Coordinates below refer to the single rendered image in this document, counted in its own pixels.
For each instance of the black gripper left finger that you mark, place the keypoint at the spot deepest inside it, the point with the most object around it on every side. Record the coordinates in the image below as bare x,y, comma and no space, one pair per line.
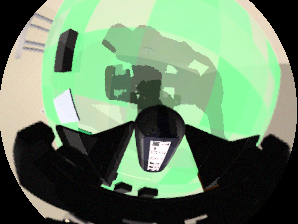
103,150

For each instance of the white flat rectangular sheet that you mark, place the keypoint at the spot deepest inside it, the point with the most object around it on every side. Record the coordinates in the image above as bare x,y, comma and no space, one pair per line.
65,107

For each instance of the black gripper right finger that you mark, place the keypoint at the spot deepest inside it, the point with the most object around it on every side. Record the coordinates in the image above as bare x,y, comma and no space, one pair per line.
213,155

